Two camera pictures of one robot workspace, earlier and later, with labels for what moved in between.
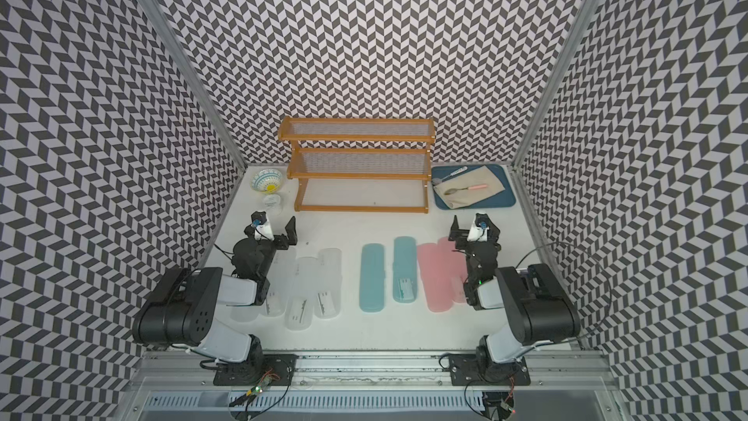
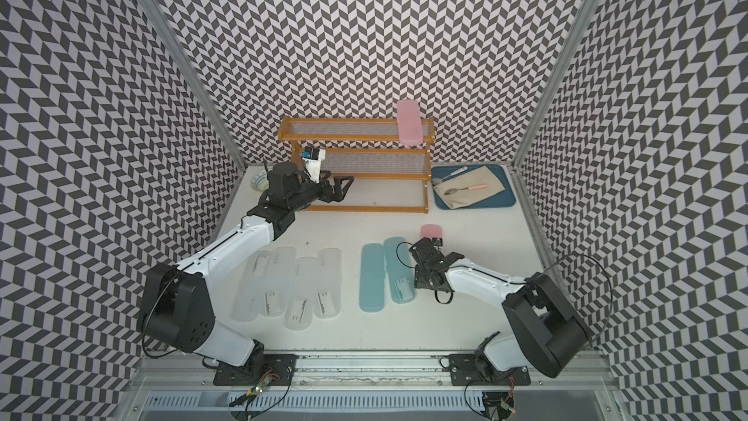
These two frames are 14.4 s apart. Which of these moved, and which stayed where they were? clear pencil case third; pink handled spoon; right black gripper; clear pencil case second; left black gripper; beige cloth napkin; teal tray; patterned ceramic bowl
Moved: left black gripper; right black gripper
Stayed: teal tray; clear pencil case third; patterned ceramic bowl; clear pencil case second; pink handled spoon; beige cloth napkin
